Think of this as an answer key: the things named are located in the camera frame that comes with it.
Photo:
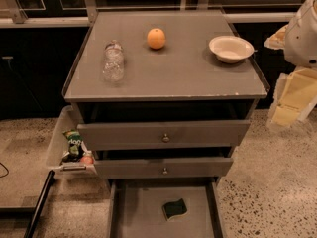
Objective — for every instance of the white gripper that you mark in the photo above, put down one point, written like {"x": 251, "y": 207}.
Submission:
{"x": 302, "y": 39}

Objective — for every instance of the green yellow sponge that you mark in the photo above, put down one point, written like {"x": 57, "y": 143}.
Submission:
{"x": 174, "y": 209}

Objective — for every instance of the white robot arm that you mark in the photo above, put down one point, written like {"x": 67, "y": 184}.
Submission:
{"x": 301, "y": 37}

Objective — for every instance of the grey top drawer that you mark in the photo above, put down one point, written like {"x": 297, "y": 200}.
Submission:
{"x": 163, "y": 135}

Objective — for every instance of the grey drawer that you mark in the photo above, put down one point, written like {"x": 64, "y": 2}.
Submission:
{"x": 163, "y": 135}
{"x": 136, "y": 209}
{"x": 163, "y": 168}

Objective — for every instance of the grey drawer cabinet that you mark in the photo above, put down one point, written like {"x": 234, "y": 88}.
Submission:
{"x": 183, "y": 81}

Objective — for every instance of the grey middle drawer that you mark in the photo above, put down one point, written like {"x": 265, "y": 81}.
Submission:
{"x": 163, "y": 168}

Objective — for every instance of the grey bottom drawer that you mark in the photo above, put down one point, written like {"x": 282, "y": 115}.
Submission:
{"x": 136, "y": 209}

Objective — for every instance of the white bowl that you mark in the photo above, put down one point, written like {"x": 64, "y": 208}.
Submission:
{"x": 230, "y": 49}

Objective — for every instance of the orange fruit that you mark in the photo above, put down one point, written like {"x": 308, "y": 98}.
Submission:
{"x": 156, "y": 38}

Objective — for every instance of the clear plastic water bottle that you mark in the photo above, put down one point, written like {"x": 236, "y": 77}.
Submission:
{"x": 113, "y": 68}

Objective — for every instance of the red small can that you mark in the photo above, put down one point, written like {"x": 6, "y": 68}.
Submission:
{"x": 87, "y": 158}

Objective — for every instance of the green snack bag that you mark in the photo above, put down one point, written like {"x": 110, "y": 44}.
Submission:
{"x": 74, "y": 152}

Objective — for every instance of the clear plastic bin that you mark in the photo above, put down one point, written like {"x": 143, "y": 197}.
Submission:
{"x": 58, "y": 146}

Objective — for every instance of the black bar on floor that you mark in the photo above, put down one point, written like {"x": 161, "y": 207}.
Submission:
{"x": 40, "y": 205}

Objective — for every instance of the metal railing frame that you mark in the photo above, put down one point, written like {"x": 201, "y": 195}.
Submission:
{"x": 83, "y": 12}

